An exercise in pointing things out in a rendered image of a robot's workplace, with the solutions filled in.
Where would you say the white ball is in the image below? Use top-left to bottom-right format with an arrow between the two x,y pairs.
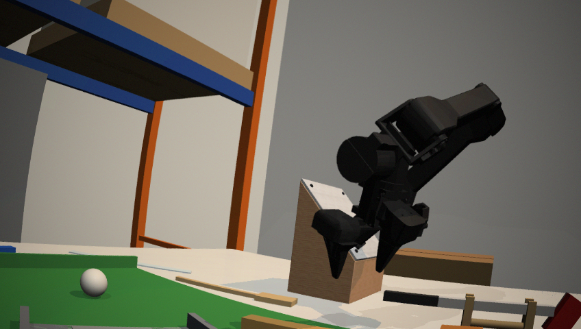
80,268 -> 108,297

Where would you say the green putting mat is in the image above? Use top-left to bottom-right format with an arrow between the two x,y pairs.
0,268 -> 351,329

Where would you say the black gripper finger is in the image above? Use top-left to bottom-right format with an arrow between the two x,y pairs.
375,230 -> 411,273
317,231 -> 357,279

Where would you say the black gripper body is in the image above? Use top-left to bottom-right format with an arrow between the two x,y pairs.
312,180 -> 408,243

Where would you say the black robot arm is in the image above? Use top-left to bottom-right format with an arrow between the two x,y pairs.
337,83 -> 506,244

